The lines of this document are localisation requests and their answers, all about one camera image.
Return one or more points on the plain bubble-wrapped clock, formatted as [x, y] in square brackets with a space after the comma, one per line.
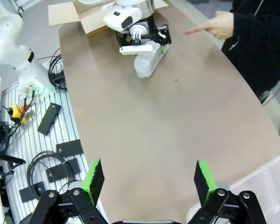
[145, 64]

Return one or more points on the person in black jacket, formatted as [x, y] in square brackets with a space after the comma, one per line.
[259, 58]

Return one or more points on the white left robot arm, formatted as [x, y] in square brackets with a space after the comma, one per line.
[121, 16]

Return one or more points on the person's left hand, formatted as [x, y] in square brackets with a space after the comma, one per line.
[218, 26]

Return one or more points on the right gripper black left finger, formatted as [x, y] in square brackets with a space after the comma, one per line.
[84, 205]

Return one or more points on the yellow emergency stop button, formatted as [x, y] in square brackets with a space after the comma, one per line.
[16, 112]

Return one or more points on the black flat metal plate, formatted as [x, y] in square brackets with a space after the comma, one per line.
[60, 171]
[50, 117]
[70, 148]
[29, 193]

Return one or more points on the person's left forearm black sleeve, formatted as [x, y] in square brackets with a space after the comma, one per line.
[259, 24]

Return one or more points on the black clamp bracket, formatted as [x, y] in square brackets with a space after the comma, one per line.
[4, 158]

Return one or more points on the clear plastic container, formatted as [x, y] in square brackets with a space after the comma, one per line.
[259, 186]

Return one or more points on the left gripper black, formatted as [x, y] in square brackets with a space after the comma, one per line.
[152, 25]

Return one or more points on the brown cardboard box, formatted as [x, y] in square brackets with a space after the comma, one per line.
[67, 14]

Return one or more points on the grooved aluminium base plate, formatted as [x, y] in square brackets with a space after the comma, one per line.
[32, 140]

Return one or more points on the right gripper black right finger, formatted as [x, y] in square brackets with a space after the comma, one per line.
[214, 205]

